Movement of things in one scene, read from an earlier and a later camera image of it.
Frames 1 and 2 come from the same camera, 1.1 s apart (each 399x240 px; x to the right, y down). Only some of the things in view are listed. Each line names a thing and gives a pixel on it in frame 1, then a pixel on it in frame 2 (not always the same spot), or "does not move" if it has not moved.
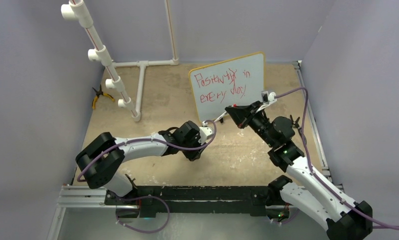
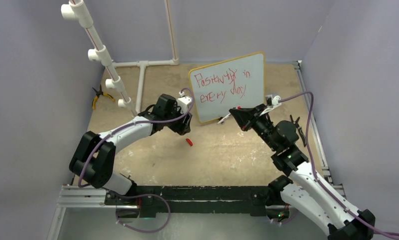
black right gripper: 240,113 does not move
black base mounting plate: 150,200 does not move
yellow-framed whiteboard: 238,81 does not move
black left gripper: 194,154 -> 183,126
